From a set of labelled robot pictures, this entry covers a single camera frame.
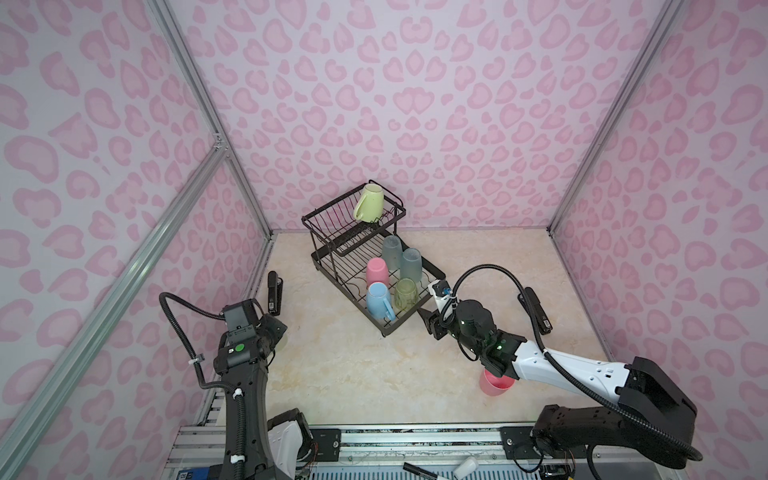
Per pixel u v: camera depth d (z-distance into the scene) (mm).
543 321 918
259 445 418
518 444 739
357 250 838
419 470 695
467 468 679
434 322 699
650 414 408
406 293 920
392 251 1017
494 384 772
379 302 881
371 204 908
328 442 733
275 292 996
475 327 597
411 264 982
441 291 678
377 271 935
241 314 585
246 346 534
